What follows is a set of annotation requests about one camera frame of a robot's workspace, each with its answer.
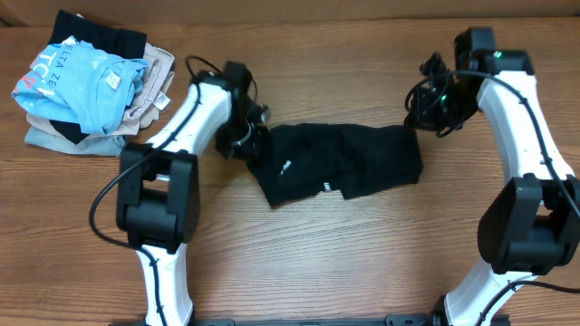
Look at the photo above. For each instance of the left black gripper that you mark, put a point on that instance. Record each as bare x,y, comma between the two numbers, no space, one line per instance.
247,148

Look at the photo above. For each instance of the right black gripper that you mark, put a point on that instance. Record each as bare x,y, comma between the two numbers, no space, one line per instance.
423,119

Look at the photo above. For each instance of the black t-shirt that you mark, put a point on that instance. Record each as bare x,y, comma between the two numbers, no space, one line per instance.
299,161

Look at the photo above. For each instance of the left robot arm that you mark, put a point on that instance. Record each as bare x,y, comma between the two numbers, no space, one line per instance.
158,202

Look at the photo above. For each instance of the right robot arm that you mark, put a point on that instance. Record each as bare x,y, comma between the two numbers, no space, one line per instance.
532,226

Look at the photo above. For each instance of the beige folded garment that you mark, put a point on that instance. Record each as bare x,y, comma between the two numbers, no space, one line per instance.
156,80

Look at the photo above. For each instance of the grey-blue folded garment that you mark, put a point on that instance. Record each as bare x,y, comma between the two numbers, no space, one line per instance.
101,146

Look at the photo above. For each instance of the black folded garment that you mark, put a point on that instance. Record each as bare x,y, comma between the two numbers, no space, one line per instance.
128,44

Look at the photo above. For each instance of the light blue printed t-shirt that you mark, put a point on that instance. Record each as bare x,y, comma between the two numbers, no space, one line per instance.
74,82

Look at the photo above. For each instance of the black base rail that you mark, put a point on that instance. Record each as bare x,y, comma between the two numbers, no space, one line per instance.
308,322

